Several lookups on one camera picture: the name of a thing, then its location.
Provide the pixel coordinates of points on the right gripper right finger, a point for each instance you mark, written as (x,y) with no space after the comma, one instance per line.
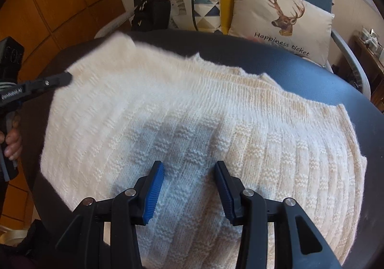
(298,242)

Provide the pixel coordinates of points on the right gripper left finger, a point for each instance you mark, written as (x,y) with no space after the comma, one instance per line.
(102,234)

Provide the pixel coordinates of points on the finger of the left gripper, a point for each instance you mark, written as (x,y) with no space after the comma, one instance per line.
(31,89)

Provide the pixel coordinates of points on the cream knitted sweater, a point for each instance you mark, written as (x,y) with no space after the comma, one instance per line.
(131,104)

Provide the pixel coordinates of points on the person's left hand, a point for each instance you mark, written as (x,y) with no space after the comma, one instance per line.
(13,140)

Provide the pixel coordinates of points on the black handbag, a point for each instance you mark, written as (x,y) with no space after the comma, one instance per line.
(151,15)

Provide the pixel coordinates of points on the blue yellow grey sofa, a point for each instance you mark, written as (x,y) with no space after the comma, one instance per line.
(234,2)

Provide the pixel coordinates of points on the wooden side table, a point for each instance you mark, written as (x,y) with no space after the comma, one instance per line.
(373,70)

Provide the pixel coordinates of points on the deer print cushion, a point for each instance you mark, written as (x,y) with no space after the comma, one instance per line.
(295,25)

